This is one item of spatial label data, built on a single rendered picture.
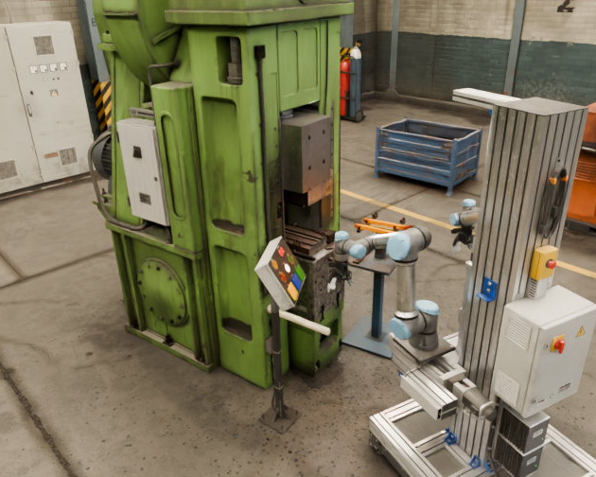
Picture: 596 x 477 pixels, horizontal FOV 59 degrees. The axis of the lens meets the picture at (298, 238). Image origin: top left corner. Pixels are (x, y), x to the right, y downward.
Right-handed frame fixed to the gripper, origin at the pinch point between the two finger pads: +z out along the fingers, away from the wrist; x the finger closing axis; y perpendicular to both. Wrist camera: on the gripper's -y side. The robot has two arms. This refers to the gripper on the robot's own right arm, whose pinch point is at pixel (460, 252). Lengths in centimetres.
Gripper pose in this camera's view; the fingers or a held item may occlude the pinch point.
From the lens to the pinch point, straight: 349.6
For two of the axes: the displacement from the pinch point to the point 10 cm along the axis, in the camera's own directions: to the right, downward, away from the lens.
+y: 4.7, 3.7, -8.0
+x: 8.8, -2.2, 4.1
